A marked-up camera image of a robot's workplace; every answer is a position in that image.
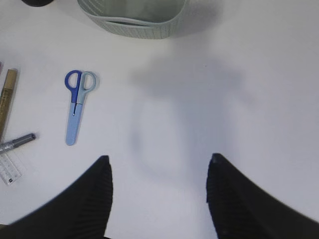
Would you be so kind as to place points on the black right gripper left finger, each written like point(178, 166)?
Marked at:
point(80, 212)

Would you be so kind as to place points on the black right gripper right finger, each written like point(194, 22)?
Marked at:
point(242, 210)

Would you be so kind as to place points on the clear plastic ruler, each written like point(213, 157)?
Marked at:
point(9, 173)

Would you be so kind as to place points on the silver glitter pen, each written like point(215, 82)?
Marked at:
point(10, 145)

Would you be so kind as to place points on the gold glitter pen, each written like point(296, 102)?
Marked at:
point(6, 97)

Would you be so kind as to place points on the green woven plastic basket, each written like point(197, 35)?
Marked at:
point(144, 19)

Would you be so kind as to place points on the black mesh pen holder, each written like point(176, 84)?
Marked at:
point(37, 3)

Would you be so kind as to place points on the blue scissors with cover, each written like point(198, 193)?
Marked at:
point(78, 95)

